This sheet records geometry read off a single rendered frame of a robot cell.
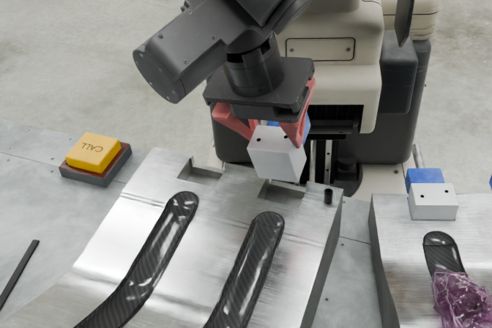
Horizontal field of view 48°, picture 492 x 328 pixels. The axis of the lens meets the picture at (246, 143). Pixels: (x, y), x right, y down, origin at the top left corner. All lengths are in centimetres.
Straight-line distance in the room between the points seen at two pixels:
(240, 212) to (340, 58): 45
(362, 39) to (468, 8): 201
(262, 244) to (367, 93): 46
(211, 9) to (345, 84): 58
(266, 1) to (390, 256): 36
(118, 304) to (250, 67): 28
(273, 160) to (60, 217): 35
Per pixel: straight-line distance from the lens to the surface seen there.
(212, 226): 65
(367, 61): 103
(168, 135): 214
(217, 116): 57
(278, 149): 60
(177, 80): 45
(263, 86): 53
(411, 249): 68
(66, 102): 245
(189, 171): 74
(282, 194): 71
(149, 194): 69
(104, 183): 84
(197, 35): 45
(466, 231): 71
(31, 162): 93
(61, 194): 86
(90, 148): 86
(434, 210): 70
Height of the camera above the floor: 139
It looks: 42 degrees down
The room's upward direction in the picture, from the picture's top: 5 degrees counter-clockwise
